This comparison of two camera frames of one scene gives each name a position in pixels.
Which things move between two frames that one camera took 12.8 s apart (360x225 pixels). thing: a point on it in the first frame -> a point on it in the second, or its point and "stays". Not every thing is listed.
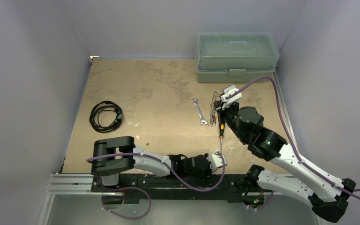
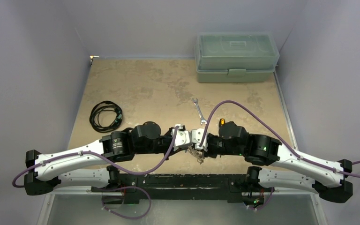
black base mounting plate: (228, 188) stays
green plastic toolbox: (235, 57) stays
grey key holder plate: (213, 112) -> (199, 154)
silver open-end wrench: (202, 119) stays
